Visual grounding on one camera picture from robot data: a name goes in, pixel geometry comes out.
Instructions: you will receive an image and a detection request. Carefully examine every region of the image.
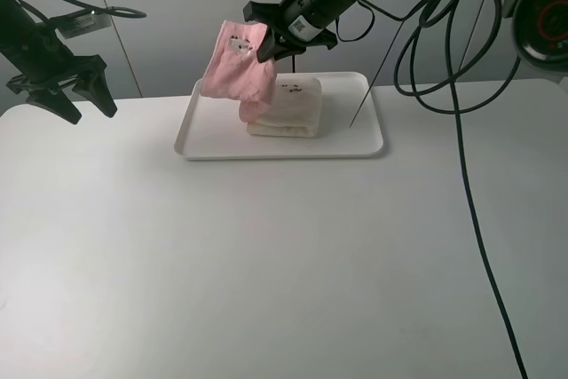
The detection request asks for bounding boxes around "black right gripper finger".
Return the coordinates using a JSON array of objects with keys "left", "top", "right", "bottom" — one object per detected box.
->
[
  {"left": 273, "top": 43, "right": 306, "bottom": 60},
  {"left": 256, "top": 28, "right": 284, "bottom": 63}
]

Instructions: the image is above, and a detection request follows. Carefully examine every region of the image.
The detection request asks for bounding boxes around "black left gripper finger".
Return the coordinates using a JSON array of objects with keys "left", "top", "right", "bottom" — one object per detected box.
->
[
  {"left": 72, "top": 72, "right": 117, "bottom": 118},
  {"left": 26, "top": 90, "right": 82, "bottom": 124}
]

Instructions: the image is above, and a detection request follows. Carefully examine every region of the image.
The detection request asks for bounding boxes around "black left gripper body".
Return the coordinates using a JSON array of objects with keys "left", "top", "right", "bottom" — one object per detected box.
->
[{"left": 1, "top": 0, "right": 107, "bottom": 94}]

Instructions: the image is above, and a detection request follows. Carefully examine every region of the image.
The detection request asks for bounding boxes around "pink towel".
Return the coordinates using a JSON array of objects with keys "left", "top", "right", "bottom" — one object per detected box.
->
[{"left": 201, "top": 20, "right": 277, "bottom": 123}]

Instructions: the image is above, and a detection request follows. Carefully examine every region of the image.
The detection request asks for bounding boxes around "cream white towel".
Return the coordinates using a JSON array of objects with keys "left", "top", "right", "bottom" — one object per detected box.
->
[{"left": 247, "top": 75, "right": 323, "bottom": 138}]

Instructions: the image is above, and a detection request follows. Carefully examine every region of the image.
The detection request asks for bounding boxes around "white rectangular plastic tray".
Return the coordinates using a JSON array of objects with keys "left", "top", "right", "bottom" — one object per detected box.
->
[{"left": 174, "top": 72, "right": 383, "bottom": 161}]

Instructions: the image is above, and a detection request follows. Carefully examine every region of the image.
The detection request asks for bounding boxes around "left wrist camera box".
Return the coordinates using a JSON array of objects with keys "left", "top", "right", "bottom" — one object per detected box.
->
[{"left": 49, "top": 10, "right": 113, "bottom": 39}]

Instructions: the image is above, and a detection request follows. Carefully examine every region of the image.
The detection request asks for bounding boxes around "black cable tie right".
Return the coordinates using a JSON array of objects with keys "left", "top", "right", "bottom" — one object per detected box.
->
[{"left": 349, "top": 19, "right": 407, "bottom": 128}]

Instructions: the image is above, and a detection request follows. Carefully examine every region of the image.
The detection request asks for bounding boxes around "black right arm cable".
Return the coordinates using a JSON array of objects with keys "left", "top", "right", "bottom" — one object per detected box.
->
[{"left": 335, "top": 0, "right": 533, "bottom": 379}]

